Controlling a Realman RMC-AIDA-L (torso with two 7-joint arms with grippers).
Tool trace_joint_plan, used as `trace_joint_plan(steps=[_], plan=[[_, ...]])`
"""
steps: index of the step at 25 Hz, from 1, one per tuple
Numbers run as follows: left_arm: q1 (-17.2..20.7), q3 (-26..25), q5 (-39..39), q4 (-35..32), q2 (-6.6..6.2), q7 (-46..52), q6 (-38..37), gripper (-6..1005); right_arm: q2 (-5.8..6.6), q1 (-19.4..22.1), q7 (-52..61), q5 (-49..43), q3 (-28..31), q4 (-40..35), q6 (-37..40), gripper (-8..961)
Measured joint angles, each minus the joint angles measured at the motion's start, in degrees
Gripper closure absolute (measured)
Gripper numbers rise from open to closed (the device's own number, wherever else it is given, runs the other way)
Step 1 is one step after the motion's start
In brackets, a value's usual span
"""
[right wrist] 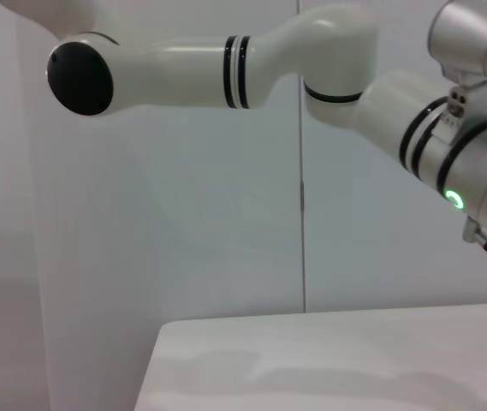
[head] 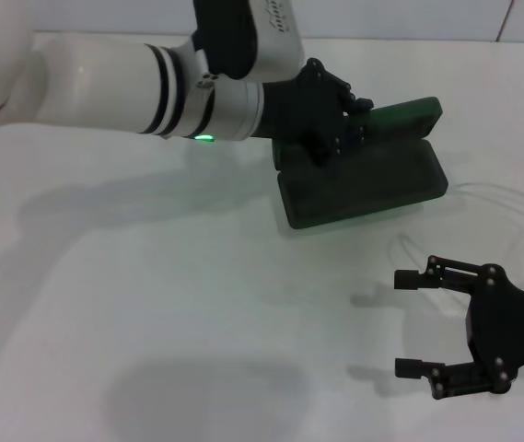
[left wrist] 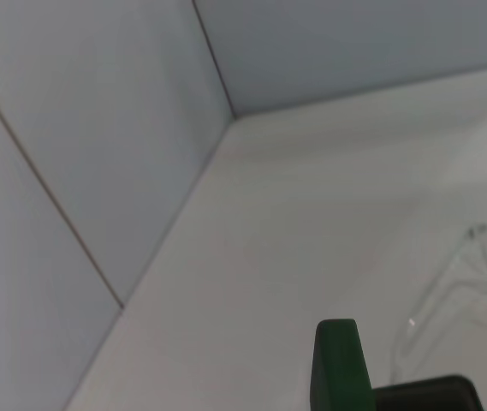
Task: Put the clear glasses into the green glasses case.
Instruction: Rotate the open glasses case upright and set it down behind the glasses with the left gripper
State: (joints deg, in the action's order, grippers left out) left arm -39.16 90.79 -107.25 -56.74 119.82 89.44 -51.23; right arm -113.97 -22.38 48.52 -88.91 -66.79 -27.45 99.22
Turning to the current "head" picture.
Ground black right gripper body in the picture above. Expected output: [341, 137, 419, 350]
[465, 263, 524, 397]

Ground green glasses case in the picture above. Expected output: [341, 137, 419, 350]
[269, 96, 450, 231]

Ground clear white glasses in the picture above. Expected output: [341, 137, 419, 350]
[388, 181, 524, 297]

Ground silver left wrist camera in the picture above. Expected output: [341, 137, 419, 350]
[191, 0, 308, 87]

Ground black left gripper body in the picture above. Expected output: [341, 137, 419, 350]
[260, 56, 354, 168]

